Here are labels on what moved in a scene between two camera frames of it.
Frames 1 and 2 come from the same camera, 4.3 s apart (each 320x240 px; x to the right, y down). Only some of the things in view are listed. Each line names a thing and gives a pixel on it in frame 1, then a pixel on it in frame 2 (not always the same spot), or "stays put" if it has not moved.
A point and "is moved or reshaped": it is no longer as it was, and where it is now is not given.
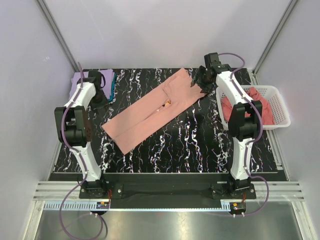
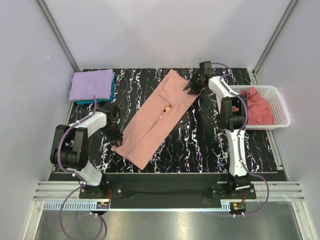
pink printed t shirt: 171,97 is moved or reshaped
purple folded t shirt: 107,77 stays put
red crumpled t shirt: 267,117 stays put
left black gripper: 103,104 → 117,137
